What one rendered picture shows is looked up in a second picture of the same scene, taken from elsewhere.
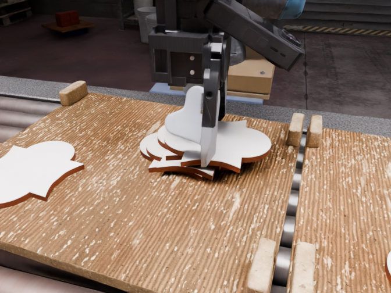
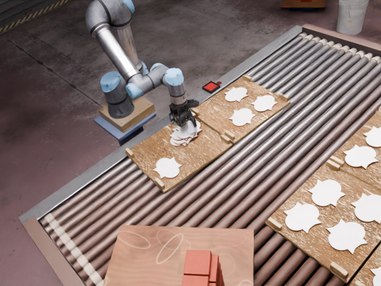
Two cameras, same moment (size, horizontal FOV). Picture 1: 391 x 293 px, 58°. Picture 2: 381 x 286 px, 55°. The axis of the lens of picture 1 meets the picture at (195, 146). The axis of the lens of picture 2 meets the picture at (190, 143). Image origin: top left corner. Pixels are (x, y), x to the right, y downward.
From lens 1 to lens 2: 1.49 m
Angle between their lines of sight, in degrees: 40
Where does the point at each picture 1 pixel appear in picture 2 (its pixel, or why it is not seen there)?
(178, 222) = (204, 146)
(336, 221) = (221, 125)
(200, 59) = (187, 116)
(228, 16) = (188, 105)
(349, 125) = not seen: hidden behind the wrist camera
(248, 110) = (167, 118)
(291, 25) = not seen: outside the picture
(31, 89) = (100, 168)
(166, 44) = (182, 118)
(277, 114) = not seen: hidden behind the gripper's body
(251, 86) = (149, 111)
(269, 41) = (194, 104)
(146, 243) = (207, 152)
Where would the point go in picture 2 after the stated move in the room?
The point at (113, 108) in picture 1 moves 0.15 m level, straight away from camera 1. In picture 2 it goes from (145, 147) to (118, 143)
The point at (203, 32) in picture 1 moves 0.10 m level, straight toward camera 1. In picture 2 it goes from (184, 110) to (202, 116)
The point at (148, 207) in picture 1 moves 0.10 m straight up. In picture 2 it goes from (197, 150) to (194, 135)
